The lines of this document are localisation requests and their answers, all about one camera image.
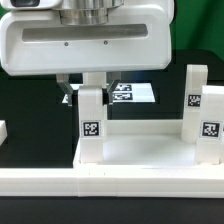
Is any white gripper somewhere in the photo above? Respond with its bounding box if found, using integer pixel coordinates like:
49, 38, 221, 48
0, 0, 174, 106

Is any white desk top tray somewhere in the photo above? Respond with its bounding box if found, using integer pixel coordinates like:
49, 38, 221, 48
72, 119, 224, 169

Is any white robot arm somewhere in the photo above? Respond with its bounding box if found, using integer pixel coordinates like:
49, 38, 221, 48
0, 0, 175, 105

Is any white block left edge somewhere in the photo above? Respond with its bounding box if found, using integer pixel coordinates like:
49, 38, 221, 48
0, 120, 7, 146

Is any white marker base plate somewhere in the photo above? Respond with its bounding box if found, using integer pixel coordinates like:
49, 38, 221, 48
61, 83, 157, 104

